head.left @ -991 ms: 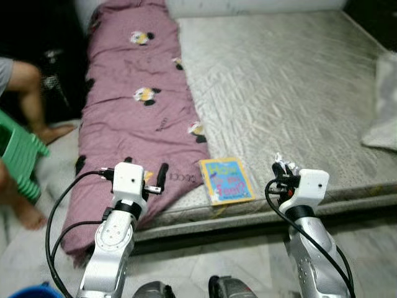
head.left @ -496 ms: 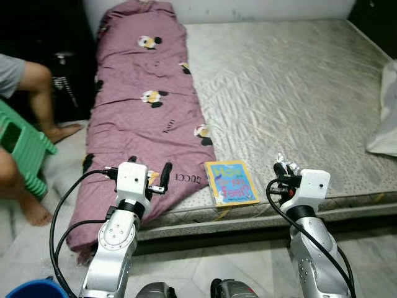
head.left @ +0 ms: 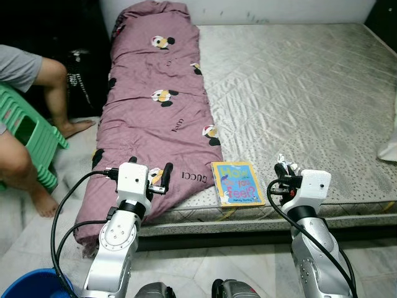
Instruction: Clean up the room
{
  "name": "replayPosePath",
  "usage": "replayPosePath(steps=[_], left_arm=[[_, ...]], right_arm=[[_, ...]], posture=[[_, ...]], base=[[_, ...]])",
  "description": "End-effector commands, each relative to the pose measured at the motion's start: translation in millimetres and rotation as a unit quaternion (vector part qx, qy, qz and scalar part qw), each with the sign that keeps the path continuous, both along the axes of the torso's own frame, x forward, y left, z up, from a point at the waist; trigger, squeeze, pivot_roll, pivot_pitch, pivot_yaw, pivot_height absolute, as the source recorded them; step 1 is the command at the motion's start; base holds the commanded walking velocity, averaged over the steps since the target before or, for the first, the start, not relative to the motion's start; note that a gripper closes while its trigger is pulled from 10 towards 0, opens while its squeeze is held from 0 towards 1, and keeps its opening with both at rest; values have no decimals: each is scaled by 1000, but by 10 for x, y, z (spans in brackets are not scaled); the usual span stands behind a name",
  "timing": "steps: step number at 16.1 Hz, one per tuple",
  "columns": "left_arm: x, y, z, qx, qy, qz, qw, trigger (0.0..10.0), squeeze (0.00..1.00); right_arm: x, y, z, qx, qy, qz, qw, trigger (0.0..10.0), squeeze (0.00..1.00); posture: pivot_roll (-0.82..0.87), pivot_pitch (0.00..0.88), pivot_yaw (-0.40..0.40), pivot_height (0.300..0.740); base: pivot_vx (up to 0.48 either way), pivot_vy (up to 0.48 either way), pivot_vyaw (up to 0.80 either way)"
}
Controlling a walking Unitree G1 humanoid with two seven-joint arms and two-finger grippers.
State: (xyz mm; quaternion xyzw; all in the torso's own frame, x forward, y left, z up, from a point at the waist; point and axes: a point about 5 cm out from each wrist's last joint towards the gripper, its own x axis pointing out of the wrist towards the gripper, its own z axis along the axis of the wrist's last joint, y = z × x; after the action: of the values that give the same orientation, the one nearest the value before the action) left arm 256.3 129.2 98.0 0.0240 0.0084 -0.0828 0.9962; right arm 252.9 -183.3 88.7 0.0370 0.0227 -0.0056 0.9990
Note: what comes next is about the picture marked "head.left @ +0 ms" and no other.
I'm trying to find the blue plastic bucket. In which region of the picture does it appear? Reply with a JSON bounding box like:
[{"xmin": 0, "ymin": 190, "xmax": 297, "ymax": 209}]
[{"xmin": 0, "ymin": 268, "xmax": 76, "ymax": 298}]

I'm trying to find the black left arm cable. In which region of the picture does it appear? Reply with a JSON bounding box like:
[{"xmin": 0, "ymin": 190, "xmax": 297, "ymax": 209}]
[{"xmin": 51, "ymin": 168, "xmax": 122, "ymax": 298}]

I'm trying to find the person in grey shorts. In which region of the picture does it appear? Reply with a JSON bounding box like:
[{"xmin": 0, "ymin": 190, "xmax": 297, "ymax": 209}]
[{"xmin": 0, "ymin": 45, "xmax": 97, "ymax": 218}]

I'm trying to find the grey bed base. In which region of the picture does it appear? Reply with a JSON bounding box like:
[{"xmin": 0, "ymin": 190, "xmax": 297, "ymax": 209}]
[{"xmin": 133, "ymin": 212, "xmax": 397, "ymax": 238}]

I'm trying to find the grey robot leg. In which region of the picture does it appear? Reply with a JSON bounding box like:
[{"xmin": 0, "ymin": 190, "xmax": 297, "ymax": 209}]
[
  {"xmin": 211, "ymin": 279, "xmax": 261, "ymax": 298},
  {"xmin": 133, "ymin": 282, "xmax": 177, "ymax": 298}
]

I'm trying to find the green plastic stool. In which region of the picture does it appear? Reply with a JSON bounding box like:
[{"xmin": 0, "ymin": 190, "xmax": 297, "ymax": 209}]
[{"xmin": 0, "ymin": 83, "xmax": 70, "ymax": 193}]

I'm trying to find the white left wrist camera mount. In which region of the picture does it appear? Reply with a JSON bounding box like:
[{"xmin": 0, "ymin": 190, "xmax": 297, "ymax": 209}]
[{"xmin": 117, "ymin": 163, "xmax": 151, "ymax": 204}]

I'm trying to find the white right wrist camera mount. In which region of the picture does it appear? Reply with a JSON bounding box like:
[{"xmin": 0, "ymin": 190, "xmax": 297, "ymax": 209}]
[{"xmin": 297, "ymin": 170, "xmax": 332, "ymax": 216}]

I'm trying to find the grey robot left leg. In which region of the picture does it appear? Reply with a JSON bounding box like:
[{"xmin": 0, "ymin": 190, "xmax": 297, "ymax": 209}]
[{"xmin": 133, "ymin": 282, "xmax": 177, "ymax": 298}]

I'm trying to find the black bag white print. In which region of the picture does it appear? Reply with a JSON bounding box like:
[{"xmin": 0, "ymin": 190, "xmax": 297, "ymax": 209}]
[{"xmin": 65, "ymin": 48, "xmax": 95, "ymax": 109}]

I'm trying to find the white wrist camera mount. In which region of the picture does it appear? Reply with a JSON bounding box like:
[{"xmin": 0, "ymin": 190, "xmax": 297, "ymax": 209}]
[
  {"xmin": 117, "ymin": 163, "xmax": 151, "ymax": 204},
  {"xmin": 297, "ymin": 170, "xmax": 332, "ymax": 216}
]

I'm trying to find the paper ball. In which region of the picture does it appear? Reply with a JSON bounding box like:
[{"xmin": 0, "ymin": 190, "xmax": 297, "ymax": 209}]
[{"xmin": 278, "ymin": 153, "xmax": 302, "ymax": 176}]

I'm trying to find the purple cartoon print quilt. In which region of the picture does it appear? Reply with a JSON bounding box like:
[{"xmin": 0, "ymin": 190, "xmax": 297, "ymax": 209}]
[{"xmin": 73, "ymin": 0, "xmax": 225, "ymax": 258}]

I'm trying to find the blue yellow children's book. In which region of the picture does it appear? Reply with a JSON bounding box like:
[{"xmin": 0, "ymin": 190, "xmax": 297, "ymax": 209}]
[{"xmin": 211, "ymin": 161, "xmax": 267, "ymax": 208}]

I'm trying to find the grey robot right leg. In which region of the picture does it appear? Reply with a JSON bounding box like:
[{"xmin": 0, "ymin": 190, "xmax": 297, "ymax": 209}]
[{"xmin": 211, "ymin": 279, "xmax": 261, "ymax": 298}]

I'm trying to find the white quilted mattress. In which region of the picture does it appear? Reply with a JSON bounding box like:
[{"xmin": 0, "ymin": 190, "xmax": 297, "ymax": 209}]
[{"xmin": 140, "ymin": 24, "xmax": 397, "ymax": 223}]

